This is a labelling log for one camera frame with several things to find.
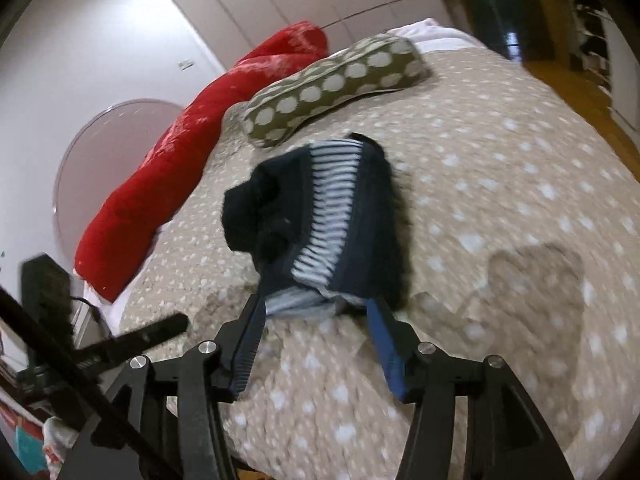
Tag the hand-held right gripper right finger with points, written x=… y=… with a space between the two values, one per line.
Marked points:
x=387 y=345

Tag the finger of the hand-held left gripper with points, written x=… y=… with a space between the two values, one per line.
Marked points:
x=145 y=332

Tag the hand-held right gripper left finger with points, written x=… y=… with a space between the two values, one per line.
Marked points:
x=247 y=345

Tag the navy white striped pants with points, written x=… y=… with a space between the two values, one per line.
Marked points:
x=370 y=220

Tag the colourful printed cloth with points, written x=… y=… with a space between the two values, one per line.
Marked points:
x=35 y=440

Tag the red fleece blanket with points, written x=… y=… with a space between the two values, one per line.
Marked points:
x=165 y=170

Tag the beige dotted bedspread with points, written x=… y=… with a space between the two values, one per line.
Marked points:
x=500 y=185

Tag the green polka dot pillow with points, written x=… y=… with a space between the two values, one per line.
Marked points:
x=330 y=85

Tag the white pillow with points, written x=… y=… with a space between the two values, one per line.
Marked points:
x=440 y=35

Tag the dark green door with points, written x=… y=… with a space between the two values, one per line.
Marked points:
x=485 y=5

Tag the white shelf unit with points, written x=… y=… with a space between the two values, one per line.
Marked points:
x=605 y=45

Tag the round wall panel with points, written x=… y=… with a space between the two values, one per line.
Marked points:
x=95 y=160

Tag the wall switch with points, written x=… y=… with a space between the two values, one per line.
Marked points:
x=186 y=64

